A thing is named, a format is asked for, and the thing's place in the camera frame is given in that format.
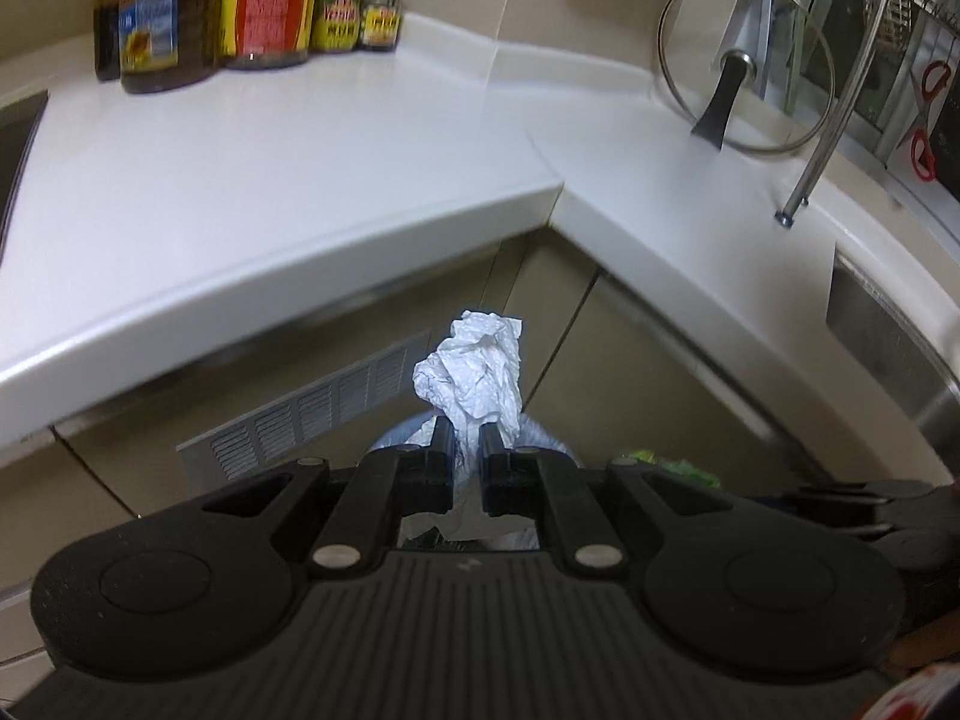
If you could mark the dark liquid bottle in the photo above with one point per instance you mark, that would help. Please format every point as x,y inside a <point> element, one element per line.
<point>106,15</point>

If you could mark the glass pot lid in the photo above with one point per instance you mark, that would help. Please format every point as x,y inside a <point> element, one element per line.
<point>720,101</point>

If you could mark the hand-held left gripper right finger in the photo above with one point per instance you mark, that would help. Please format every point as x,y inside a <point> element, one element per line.
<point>491,472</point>

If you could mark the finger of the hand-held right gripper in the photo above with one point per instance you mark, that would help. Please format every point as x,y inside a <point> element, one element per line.
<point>802,514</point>

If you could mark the light green wrapper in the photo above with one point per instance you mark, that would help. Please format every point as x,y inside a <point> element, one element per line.
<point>667,465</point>

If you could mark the large green lid sauce jar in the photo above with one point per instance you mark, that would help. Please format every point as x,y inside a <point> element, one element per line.
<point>339,11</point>

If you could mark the black cooktop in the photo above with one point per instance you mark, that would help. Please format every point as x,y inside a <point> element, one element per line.
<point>19,157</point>

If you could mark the beige vented cabinet door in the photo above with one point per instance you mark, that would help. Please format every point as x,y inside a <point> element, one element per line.
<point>120,427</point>

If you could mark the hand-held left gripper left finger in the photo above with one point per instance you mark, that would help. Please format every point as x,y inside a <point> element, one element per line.
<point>442,465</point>

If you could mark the beige plain cabinet door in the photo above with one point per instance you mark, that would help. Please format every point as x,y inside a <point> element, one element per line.
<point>660,405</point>

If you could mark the wide silver vent grille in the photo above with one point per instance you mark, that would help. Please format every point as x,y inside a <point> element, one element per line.
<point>300,420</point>

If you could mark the red label oil bottle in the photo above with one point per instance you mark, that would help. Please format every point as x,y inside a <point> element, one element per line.
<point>270,7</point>

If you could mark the large white tissue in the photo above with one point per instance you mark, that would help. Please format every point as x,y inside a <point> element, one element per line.
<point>472,367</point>

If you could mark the stainless steel sink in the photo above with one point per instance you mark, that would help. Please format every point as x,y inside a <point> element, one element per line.
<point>900,345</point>

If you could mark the red scissors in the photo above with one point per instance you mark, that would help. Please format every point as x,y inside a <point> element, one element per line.
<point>926,135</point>

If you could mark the small sauce jar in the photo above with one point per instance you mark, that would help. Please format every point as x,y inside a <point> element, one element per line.
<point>381,19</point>

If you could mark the white trash bin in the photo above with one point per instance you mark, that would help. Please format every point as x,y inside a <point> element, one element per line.
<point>397,439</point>

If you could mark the chrome dish rack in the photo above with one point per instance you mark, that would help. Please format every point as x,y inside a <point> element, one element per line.
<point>846,86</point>

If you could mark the blue label oil bottle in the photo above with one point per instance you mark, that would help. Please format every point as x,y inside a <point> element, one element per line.
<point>165,22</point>

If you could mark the steel cleaver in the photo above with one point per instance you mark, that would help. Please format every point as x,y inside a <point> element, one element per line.
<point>750,37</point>

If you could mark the red white printed cloth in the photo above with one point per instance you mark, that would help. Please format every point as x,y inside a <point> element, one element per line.
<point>915,697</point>

